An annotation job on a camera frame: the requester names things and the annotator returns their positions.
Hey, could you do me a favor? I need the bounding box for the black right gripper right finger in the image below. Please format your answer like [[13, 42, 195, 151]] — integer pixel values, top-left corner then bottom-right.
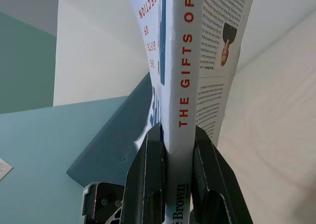
[[191, 126, 255, 224]]

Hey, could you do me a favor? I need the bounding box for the teal upholstered headboard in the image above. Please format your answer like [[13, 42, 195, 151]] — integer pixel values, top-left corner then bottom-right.
[[66, 72, 154, 188]]

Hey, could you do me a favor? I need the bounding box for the beige sheeted bed mattress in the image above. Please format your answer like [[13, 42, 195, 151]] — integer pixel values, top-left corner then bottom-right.
[[216, 8, 316, 224]]

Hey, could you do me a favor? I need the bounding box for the white wall outlet plate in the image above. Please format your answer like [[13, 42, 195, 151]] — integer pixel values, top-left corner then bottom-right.
[[0, 156, 14, 182]]

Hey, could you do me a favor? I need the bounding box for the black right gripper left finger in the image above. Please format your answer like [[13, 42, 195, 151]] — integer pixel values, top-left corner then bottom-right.
[[122, 123, 169, 224]]

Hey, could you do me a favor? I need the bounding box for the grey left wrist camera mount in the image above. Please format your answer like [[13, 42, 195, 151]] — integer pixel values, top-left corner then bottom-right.
[[82, 181, 126, 224]]

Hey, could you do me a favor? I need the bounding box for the white blue paperback book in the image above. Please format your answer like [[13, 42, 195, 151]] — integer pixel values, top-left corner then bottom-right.
[[121, 0, 257, 224]]

